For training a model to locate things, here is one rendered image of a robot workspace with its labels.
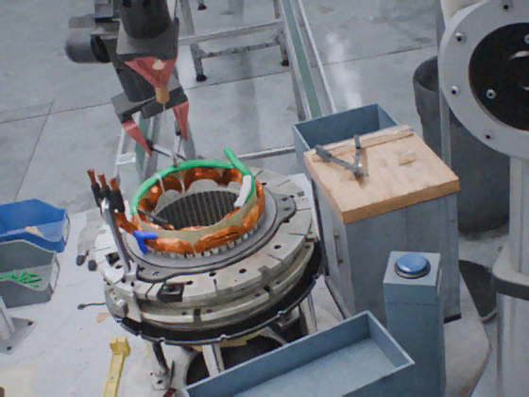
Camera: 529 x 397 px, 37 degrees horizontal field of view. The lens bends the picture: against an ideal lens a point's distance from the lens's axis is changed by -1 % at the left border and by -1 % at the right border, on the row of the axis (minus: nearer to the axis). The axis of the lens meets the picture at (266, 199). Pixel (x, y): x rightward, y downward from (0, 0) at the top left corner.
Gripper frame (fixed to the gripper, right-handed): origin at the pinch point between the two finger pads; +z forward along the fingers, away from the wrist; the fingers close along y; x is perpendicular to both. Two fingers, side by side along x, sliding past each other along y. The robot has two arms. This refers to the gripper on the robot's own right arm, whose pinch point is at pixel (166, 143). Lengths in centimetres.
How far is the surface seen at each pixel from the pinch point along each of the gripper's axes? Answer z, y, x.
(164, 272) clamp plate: 5.7, 8.8, 22.6
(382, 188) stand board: 13.8, -26.2, 16.3
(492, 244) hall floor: 130, -98, -79
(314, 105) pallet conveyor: 47, -47, -74
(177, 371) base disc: 35.3, 14.0, 8.9
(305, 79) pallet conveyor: 47, -52, -91
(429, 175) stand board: 14.8, -33.9, 17.3
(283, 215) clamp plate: 8.1, -9.7, 19.5
